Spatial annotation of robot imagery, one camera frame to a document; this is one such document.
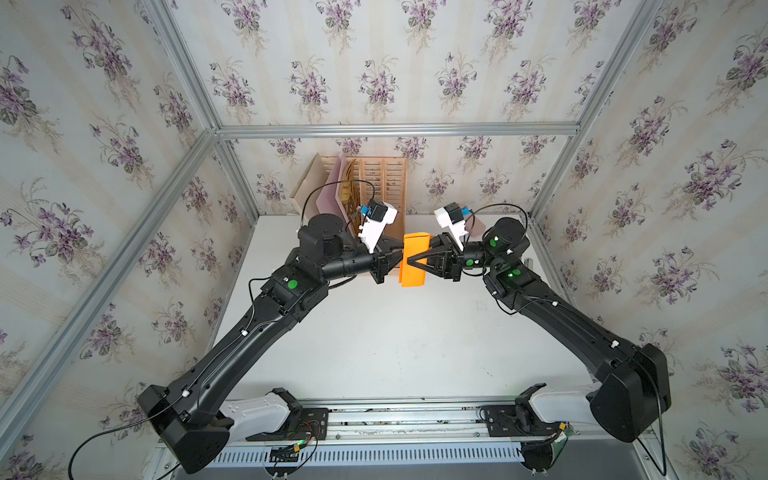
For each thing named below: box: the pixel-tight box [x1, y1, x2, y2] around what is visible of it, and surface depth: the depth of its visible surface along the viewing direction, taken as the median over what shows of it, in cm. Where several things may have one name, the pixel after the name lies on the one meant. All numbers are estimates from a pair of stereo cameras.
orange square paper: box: [398, 232, 430, 287], surface depth 59 cm
